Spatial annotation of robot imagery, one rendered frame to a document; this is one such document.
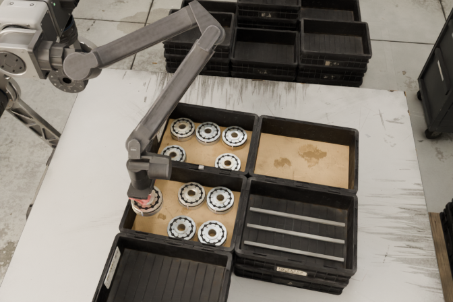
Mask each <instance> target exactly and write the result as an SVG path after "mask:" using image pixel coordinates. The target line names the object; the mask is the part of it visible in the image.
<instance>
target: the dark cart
mask: <svg viewBox="0 0 453 302"><path fill-rule="evenodd" d="M417 80H418V83H419V91H418V92H417V98H418V99H419V100H422V102H423V108H424V111H425V118H426V121H427V128H428V129H426V130H425V136H426V138H427V139H436V138H438V137H440V136H441V135H442V132H445V133H453V8H452V10H451V12H450V14H449V16H448V18H447V20H446V22H445V24H444V26H443V28H442V30H441V32H440V35H439V36H438V38H437V40H436V42H435V44H434V46H433V48H432V50H431V52H430V54H429V56H428V58H427V60H426V62H425V64H424V66H423V69H422V71H421V73H420V75H419V77H418V79H417Z"/></svg>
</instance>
